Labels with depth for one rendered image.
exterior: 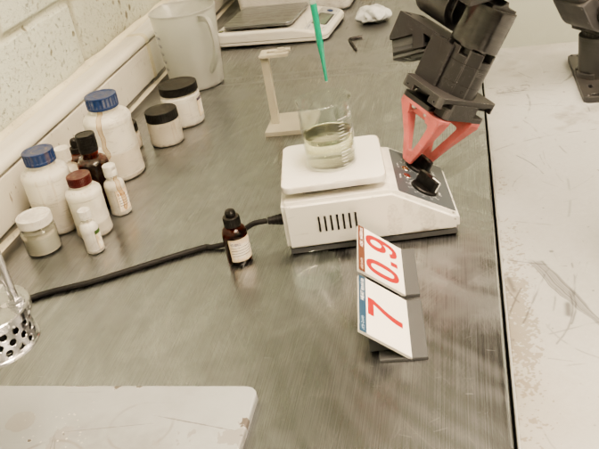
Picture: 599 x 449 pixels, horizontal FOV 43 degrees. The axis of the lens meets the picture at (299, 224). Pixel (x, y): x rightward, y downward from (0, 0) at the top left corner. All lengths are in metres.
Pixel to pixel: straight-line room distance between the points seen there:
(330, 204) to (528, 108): 0.47
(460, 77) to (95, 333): 0.49
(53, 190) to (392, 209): 0.45
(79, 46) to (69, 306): 0.63
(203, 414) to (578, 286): 0.39
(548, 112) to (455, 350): 0.56
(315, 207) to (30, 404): 0.36
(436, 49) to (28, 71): 0.65
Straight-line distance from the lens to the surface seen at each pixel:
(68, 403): 0.77
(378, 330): 0.72
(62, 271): 1.00
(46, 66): 1.32
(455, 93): 0.90
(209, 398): 0.71
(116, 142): 1.17
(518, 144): 1.11
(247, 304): 0.84
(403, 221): 0.88
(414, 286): 0.82
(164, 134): 1.27
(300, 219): 0.87
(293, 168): 0.90
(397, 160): 0.95
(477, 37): 0.89
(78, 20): 1.44
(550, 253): 0.87
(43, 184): 1.06
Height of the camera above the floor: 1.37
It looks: 29 degrees down
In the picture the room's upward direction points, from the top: 10 degrees counter-clockwise
